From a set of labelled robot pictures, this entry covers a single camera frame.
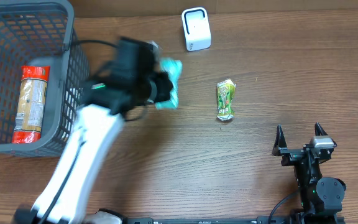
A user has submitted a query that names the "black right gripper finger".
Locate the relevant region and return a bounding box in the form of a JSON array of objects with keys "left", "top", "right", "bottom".
[
  {"left": 273, "top": 124, "right": 287, "bottom": 149},
  {"left": 314, "top": 122, "right": 328, "bottom": 136}
]

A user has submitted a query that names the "teal wipes packet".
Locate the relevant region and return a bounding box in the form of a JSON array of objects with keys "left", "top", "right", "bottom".
[{"left": 155, "top": 58, "right": 183, "bottom": 110}]

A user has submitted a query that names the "green snack packet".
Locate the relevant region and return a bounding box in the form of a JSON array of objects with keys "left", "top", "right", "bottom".
[{"left": 217, "top": 79, "right": 236, "bottom": 121}]

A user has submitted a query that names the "orange noodle packet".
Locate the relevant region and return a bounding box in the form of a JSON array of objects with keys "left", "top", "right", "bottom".
[{"left": 12, "top": 65, "right": 50, "bottom": 144}]

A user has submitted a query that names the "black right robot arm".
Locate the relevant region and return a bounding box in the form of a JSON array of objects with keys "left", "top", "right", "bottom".
[{"left": 272, "top": 123, "right": 346, "bottom": 223}]

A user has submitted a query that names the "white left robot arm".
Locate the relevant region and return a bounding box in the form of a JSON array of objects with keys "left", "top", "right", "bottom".
[{"left": 12, "top": 72, "right": 178, "bottom": 223}]

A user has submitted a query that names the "white barcode scanner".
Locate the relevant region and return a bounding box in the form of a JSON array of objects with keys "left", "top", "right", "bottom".
[{"left": 181, "top": 7, "right": 211, "bottom": 52}]

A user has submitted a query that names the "grey plastic shopping basket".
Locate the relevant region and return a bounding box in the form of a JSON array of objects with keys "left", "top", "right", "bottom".
[{"left": 0, "top": 0, "right": 90, "bottom": 157}]

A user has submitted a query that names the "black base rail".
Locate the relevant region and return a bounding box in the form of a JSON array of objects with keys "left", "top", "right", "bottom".
[{"left": 126, "top": 216, "right": 346, "bottom": 224}]

